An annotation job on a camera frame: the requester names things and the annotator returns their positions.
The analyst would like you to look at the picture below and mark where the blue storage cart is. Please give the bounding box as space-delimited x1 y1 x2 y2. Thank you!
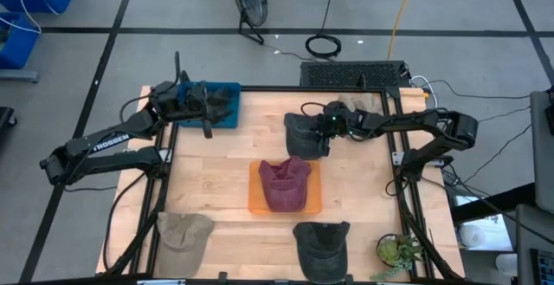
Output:
0 12 41 70

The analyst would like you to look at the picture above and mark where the potted green succulent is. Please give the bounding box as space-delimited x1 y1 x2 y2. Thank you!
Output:
370 231 426 282

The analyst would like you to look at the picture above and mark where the orange translucent plastic bin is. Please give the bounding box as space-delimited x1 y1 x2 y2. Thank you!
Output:
248 159 324 216

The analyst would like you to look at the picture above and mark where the black baseball cap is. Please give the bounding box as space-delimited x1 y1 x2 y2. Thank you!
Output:
283 112 332 161
206 85 235 124

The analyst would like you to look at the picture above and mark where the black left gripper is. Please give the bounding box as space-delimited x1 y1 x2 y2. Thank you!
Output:
149 81 220 139

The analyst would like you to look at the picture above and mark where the beige baseball cap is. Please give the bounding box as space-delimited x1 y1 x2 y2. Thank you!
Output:
155 211 216 279

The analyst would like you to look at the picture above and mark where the grey cabinet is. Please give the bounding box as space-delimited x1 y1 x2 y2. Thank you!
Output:
514 204 554 285
530 89 554 215

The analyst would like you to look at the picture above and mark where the black perforated computer case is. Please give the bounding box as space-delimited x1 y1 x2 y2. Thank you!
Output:
300 61 411 89

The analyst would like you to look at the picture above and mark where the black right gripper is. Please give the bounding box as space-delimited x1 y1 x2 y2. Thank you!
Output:
309 100 363 152

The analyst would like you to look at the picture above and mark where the maroon baseball cap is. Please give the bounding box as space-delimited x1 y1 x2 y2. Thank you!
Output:
258 155 312 213

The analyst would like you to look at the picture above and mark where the yellow hanging cable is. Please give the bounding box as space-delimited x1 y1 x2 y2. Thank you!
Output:
386 0 419 61

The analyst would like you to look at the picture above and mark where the dark grey baseball cap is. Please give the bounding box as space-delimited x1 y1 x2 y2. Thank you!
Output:
292 221 351 285

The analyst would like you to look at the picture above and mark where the blue plastic bin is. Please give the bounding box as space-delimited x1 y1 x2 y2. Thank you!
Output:
176 81 242 129

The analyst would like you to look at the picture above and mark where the black hanging cable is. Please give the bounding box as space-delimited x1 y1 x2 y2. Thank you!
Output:
305 0 343 60

